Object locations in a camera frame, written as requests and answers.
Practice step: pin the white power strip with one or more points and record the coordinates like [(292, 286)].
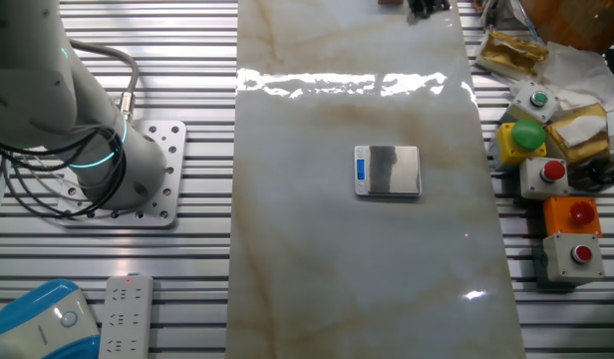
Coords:
[(126, 319)]

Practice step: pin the gold tissue pack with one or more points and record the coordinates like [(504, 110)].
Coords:
[(586, 144)]

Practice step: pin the blue and white device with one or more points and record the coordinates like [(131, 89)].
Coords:
[(38, 324)]

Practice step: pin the grey corner bracket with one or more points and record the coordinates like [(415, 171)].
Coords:
[(519, 17)]

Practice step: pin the gold foil pack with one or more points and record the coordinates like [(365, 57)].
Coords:
[(511, 52)]

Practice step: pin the brown wrapped box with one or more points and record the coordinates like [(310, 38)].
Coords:
[(576, 25)]

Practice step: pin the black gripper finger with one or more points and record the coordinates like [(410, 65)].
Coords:
[(439, 5), (417, 7)]

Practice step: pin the orange box red button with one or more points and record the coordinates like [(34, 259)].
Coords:
[(558, 222)]

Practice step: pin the yellow box green mushroom button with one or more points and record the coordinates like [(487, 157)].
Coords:
[(528, 133)]

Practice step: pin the marble pattern board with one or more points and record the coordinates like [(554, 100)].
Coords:
[(337, 274)]

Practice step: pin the white crumpled paper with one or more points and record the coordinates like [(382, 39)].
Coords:
[(581, 75)]

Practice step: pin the metal robot mounting plate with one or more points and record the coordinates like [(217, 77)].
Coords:
[(167, 149)]

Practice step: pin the grey box green button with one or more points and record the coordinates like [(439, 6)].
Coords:
[(523, 107)]

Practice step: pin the grey box red button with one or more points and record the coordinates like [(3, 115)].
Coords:
[(536, 182), (561, 264)]

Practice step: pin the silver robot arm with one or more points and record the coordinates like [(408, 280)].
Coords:
[(38, 90)]

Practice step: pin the silver digital scale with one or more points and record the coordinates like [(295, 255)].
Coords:
[(387, 172)]

